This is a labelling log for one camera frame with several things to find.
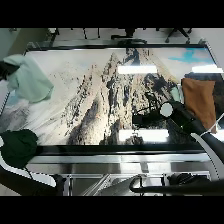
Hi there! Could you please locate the brown garment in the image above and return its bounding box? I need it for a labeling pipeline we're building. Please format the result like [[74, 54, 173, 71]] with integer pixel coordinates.
[[181, 77, 218, 134]]

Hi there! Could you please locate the dark green garment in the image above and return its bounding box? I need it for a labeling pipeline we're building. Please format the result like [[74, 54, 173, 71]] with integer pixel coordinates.
[[0, 129, 40, 170]]

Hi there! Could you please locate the black cable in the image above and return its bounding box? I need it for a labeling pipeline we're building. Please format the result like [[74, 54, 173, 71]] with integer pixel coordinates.
[[128, 174, 224, 197]]

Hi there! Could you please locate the black office chair base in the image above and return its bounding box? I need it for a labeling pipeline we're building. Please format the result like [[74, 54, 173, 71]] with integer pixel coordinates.
[[110, 28, 148, 45], [164, 28, 193, 45]]

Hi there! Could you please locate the pale green garment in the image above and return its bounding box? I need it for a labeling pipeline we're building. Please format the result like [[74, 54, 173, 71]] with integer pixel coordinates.
[[2, 53, 55, 104]]

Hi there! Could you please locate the silver frame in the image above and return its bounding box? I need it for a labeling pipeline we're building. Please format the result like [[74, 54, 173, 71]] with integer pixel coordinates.
[[0, 39, 224, 197]]

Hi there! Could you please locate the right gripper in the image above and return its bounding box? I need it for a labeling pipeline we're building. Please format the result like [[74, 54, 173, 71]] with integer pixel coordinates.
[[132, 111, 163, 129]]

